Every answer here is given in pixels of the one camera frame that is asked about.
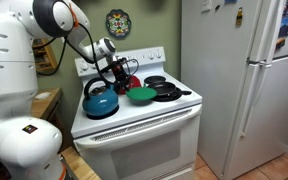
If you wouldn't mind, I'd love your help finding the red oven mitt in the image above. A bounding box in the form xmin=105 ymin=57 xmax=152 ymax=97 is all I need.
xmin=117 ymin=75 xmax=143 ymax=95

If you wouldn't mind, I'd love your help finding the colourful decorative wall plate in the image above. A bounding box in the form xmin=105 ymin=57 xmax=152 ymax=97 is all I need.
xmin=105 ymin=8 xmax=132 ymax=39

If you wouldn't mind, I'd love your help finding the blue kettle with black handle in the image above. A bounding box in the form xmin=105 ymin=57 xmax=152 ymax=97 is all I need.
xmin=82 ymin=77 xmax=120 ymax=118

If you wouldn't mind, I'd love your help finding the wooden wall shelf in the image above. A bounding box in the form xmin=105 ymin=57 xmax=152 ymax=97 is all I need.
xmin=32 ymin=38 xmax=58 ymax=73

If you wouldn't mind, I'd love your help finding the white refrigerator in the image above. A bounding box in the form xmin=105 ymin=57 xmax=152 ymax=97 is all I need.
xmin=180 ymin=0 xmax=288 ymax=180

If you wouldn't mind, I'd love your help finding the yellow bottle-shaped magnet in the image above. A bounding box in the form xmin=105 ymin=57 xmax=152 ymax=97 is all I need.
xmin=235 ymin=7 xmax=244 ymax=28

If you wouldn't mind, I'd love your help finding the small black coil burner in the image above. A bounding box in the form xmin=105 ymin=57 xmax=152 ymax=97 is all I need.
xmin=143 ymin=75 xmax=167 ymax=85
xmin=152 ymin=87 xmax=183 ymax=103

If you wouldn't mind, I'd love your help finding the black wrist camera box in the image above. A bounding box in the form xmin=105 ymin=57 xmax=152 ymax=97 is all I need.
xmin=99 ymin=60 xmax=120 ymax=74

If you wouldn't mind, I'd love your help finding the white electric stove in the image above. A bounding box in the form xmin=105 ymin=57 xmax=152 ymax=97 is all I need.
xmin=70 ymin=46 xmax=203 ymax=180

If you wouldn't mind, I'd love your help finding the dark wooden side table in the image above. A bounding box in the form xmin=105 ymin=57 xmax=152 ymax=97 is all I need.
xmin=30 ymin=87 xmax=63 ymax=123

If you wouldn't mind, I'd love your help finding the light wooden robot table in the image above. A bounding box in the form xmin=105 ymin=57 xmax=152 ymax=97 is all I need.
xmin=60 ymin=146 xmax=102 ymax=180

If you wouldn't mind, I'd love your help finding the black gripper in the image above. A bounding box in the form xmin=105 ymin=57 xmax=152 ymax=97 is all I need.
xmin=109 ymin=59 xmax=133 ymax=95

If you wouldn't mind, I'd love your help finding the round green mat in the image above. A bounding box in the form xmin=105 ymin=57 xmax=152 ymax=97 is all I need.
xmin=125 ymin=86 xmax=158 ymax=102

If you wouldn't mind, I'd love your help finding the white paper note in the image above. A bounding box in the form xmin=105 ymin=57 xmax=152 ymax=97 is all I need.
xmin=201 ymin=0 xmax=213 ymax=14

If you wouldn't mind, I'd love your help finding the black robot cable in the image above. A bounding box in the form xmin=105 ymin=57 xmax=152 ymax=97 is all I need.
xmin=35 ymin=3 xmax=140 ymax=84

